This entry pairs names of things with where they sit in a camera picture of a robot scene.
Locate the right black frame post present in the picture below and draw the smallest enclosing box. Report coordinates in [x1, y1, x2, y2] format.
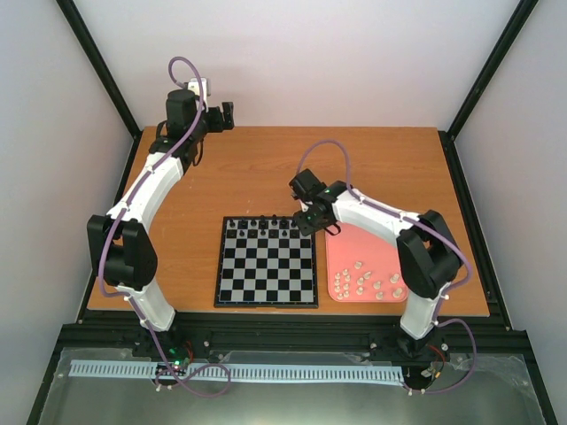
[446, 0, 540, 141]

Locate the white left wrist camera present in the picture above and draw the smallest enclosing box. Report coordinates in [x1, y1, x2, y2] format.
[185, 77, 211, 112]

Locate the left black frame post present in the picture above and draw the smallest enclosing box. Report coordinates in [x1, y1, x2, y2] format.
[55, 0, 143, 141]

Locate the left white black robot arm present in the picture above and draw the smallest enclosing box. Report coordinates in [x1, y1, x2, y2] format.
[87, 89, 235, 357]

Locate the pink plastic tray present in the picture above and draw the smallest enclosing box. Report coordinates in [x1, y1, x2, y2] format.
[325, 224, 408, 304]

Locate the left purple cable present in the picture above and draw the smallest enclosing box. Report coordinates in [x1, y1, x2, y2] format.
[99, 57, 234, 398]

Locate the light blue slotted cable duct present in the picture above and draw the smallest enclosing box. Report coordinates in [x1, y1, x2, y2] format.
[68, 359, 404, 386]

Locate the black white chess board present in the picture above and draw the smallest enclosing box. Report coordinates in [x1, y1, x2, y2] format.
[214, 216, 318, 308]

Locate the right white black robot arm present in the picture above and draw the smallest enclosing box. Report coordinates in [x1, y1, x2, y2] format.
[290, 169, 470, 341]

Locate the black aluminium frame base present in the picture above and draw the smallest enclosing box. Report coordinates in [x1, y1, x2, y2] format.
[54, 311, 535, 366]

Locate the black frame post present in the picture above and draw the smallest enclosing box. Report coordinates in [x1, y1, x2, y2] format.
[55, 0, 143, 141]
[446, 0, 540, 141]

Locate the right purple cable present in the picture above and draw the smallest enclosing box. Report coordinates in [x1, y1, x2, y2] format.
[296, 140, 478, 395]

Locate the purple cable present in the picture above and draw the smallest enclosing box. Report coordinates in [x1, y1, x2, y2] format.
[296, 140, 478, 395]
[99, 57, 234, 398]

